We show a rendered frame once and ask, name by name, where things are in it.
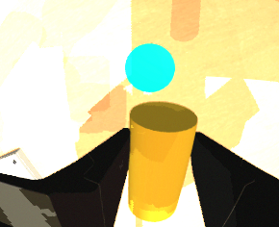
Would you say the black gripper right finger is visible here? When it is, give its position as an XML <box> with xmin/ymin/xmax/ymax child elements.
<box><xmin>190</xmin><ymin>132</ymin><xmax>279</xmax><ymax>227</ymax></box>

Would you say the cyan circle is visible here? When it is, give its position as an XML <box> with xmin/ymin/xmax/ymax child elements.
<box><xmin>125</xmin><ymin>43</ymin><xmax>175</xmax><ymax>93</ymax></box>

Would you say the yellow cylinder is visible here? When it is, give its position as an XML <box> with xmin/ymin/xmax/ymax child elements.
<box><xmin>128</xmin><ymin>102</ymin><xmax>198</xmax><ymax>222</ymax></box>

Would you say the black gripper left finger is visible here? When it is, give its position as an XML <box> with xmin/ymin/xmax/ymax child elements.
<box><xmin>0</xmin><ymin>128</ymin><xmax>131</xmax><ymax>227</ymax></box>

